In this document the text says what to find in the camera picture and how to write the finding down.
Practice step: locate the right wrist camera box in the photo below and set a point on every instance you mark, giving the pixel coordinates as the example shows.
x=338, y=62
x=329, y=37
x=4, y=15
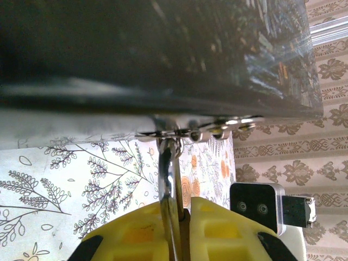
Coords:
x=253, y=209

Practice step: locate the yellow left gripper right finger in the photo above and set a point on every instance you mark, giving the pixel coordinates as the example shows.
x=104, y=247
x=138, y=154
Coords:
x=231, y=239

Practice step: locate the aluminium frame post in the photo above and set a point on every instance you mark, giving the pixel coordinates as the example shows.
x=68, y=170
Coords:
x=329, y=30

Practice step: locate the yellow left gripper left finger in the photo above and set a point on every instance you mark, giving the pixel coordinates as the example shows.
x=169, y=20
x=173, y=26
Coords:
x=130, y=236

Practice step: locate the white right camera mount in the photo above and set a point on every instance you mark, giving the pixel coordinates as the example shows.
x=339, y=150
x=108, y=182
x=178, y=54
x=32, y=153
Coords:
x=291, y=244

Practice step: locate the black starry night box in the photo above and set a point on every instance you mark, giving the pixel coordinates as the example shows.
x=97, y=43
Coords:
x=136, y=54

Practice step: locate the floral tablecloth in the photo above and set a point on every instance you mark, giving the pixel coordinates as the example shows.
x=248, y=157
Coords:
x=54, y=176

